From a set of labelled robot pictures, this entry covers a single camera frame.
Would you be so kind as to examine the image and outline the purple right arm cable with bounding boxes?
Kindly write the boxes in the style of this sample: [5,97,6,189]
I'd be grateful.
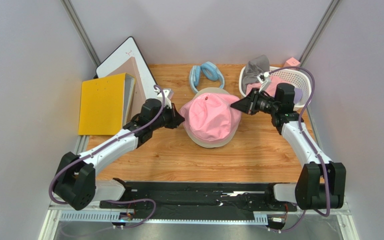
[261,66,331,233]

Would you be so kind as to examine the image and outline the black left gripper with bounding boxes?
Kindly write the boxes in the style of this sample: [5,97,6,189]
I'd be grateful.
[150,102,184,131]

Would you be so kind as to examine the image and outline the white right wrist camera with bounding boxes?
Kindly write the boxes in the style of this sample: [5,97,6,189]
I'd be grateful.
[256,71,272,93]

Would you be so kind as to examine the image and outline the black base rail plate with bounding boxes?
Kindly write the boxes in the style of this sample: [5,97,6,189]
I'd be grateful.
[99,181,297,221]

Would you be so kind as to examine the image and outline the pink brown folder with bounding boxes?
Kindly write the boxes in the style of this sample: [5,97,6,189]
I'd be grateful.
[108,57,147,125]

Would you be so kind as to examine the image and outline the small pink box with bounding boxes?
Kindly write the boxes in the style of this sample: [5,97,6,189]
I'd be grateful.
[283,57,301,69]

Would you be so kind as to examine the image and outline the pink bucket hat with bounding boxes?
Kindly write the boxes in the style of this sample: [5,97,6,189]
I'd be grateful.
[179,93,243,143]

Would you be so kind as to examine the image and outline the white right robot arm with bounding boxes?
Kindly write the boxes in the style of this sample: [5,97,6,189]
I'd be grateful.
[230,83,347,211]

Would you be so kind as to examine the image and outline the yellow binder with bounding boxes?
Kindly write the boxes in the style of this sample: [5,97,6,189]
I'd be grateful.
[78,73,136,136]

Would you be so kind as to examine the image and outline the pink cloth in basket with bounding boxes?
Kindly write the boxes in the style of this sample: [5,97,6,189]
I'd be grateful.
[245,75,287,97]

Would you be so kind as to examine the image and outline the lavender cloth in basket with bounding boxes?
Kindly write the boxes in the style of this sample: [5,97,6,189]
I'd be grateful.
[293,87,303,105]

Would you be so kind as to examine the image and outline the light blue headphones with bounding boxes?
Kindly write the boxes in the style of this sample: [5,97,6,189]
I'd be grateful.
[188,61,226,94]

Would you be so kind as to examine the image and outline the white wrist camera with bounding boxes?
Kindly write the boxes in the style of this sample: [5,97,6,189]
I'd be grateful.
[256,71,272,93]
[157,88,174,109]

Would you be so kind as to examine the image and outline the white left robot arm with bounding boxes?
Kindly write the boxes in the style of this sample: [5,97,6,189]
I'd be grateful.
[48,98,185,211]

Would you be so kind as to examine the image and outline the pink and beige reversible hat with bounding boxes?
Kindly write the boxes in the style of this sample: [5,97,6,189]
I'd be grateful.
[186,87,238,149]

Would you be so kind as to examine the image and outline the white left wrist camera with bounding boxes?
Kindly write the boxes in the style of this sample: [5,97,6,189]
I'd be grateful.
[157,88,174,109]

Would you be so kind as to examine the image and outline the white board black frame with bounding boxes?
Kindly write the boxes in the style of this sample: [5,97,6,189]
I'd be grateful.
[95,36,158,99]

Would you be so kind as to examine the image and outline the grey hat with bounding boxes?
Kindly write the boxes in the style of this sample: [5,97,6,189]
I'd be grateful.
[242,55,270,87]

